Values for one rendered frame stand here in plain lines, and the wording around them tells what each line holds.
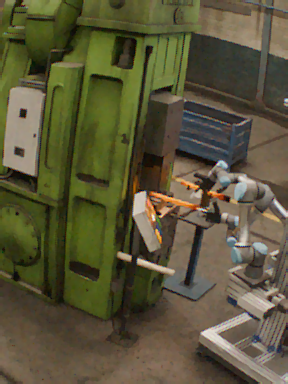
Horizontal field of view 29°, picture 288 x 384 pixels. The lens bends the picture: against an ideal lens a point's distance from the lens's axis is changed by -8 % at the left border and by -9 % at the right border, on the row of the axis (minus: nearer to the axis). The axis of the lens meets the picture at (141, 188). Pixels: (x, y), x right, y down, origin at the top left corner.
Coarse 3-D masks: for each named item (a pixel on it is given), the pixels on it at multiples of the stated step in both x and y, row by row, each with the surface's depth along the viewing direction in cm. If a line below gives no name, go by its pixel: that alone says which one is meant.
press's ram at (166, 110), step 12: (156, 96) 423; (168, 96) 428; (156, 108) 412; (168, 108) 409; (180, 108) 430; (156, 120) 415; (168, 120) 415; (180, 120) 437; (156, 132) 418; (168, 132) 421; (144, 144) 425; (156, 144) 421; (168, 144) 428
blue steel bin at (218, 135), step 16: (192, 112) 827; (208, 112) 890; (224, 112) 873; (192, 128) 832; (208, 128) 818; (224, 128) 804; (240, 128) 820; (192, 144) 839; (208, 144) 826; (224, 144) 811; (240, 144) 837; (224, 160) 818
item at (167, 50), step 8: (160, 40) 398; (168, 40) 410; (176, 40) 425; (160, 48) 403; (168, 48) 414; (176, 48) 429; (160, 56) 407; (168, 56) 419; (176, 56) 432; (160, 64) 412; (168, 64) 425; (160, 72) 416; (168, 72) 429; (160, 80) 418; (168, 80) 431; (152, 88) 409
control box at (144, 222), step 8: (144, 192) 403; (136, 200) 396; (144, 200) 391; (136, 208) 384; (144, 208) 379; (136, 216) 376; (144, 216) 376; (144, 224) 378; (144, 232) 380; (152, 232) 380; (144, 240) 382; (152, 240) 382; (152, 248) 384
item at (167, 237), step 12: (168, 204) 461; (168, 216) 452; (132, 228) 456; (168, 228) 462; (132, 240) 459; (168, 240) 470; (144, 252) 457; (156, 252) 452; (168, 252) 479; (156, 264) 461
